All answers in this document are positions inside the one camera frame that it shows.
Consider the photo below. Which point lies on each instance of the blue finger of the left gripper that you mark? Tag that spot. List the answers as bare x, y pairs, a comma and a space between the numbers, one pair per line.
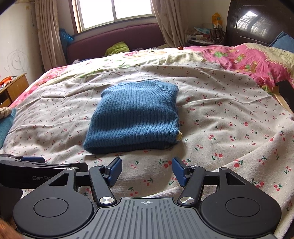
36, 159

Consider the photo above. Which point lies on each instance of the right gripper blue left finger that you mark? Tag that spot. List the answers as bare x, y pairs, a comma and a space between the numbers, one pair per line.
113, 171

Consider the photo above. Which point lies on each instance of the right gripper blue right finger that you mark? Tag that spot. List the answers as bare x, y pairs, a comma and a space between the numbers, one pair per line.
181, 171

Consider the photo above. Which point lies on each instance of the blue knit sweater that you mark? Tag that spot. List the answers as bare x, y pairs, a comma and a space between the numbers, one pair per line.
133, 116

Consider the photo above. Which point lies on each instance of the teal folded towel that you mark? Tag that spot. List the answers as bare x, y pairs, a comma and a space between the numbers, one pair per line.
6, 124

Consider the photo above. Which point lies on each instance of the beige striped knit sweater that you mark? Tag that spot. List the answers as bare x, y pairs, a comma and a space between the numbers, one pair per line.
5, 111

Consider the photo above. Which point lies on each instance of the cherry print white sheet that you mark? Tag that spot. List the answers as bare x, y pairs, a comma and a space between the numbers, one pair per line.
226, 121

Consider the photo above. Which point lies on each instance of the wooden tv cabinet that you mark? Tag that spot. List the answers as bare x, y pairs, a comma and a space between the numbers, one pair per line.
13, 90

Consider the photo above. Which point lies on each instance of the orange red cloth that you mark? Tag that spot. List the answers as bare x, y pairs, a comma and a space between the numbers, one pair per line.
6, 81

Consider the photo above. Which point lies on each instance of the left beige curtain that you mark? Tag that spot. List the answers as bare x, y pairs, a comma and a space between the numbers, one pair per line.
48, 34

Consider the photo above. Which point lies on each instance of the beige curtain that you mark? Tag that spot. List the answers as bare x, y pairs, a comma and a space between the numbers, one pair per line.
48, 34
172, 20

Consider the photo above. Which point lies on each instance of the blue plastic bag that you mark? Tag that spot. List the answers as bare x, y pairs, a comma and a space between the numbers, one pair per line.
66, 39

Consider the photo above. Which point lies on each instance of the green cloth bundle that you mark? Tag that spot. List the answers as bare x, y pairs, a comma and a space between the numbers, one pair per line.
117, 48

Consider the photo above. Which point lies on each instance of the pink floral quilt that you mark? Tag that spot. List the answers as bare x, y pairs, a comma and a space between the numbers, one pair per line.
267, 66

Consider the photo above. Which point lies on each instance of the maroon sofa bench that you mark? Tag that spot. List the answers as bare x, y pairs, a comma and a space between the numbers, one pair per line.
139, 36

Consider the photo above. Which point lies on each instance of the cluttered nightstand items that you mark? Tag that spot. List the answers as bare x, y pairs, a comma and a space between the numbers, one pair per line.
208, 36

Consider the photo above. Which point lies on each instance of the window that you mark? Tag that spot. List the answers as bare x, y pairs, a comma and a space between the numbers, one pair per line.
89, 14

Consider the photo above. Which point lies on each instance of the right beige curtain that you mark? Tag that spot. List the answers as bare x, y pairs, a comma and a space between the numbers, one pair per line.
172, 20

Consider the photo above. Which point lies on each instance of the blue pillow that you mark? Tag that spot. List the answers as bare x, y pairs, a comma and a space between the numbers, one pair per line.
284, 42

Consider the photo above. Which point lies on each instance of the dark wooden headboard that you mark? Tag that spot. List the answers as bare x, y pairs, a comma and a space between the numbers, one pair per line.
258, 21

